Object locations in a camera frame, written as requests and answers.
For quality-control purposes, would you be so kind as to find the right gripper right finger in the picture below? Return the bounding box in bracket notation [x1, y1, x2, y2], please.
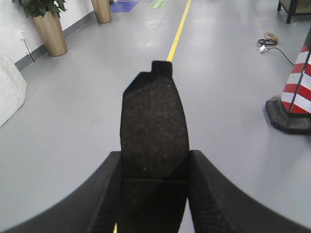
[188, 150, 311, 233]

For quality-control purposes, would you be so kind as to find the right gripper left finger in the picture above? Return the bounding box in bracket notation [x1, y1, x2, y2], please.
[7, 151, 122, 233]

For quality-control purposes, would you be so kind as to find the grey brake pad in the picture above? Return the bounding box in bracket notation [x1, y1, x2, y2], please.
[117, 61, 190, 233]

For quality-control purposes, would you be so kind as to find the red white traffic cone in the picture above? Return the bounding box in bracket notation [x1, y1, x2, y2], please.
[265, 33, 311, 134]

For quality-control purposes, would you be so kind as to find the gold planter with plant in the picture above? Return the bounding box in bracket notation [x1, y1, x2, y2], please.
[13, 0, 68, 57]

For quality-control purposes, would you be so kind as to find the black floor cable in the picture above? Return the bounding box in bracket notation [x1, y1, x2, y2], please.
[267, 47, 296, 67]

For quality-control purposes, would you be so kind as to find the coloured wire bundle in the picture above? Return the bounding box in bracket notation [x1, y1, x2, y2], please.
[256, 28, 279, 53]

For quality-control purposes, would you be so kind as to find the black table leg frame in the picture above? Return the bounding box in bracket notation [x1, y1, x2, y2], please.
[277, 0, 311, 24]

